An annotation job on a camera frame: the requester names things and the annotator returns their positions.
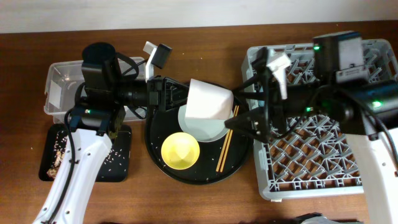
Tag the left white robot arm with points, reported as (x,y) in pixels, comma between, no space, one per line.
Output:
(110,87)

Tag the round black serving tray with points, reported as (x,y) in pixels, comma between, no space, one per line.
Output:
(162,124)

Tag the light grey plate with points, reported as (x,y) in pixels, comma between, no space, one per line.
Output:
(203,130)

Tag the clear plastic waste bin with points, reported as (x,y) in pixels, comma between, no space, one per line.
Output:
(63,79)

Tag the yellow bowl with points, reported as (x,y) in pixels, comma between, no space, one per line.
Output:
(180,151)

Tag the pink plastic cup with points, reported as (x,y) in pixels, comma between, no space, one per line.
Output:
(208,101)

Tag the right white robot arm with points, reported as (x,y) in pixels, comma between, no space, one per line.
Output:
(365,110)

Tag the black rectangular tray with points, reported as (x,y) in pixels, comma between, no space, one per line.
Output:
(115,165)

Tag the food scraps pile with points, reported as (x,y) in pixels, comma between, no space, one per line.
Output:
(57,156)

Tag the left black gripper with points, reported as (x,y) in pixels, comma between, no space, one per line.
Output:
(156,92)

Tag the grey dishwasher rack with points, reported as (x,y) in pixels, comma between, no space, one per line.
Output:
(316,162)

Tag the wooden chopstick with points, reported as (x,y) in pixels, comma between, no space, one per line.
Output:
(227,149)
(224,149)

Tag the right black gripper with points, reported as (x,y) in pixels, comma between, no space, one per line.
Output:
(266,97)

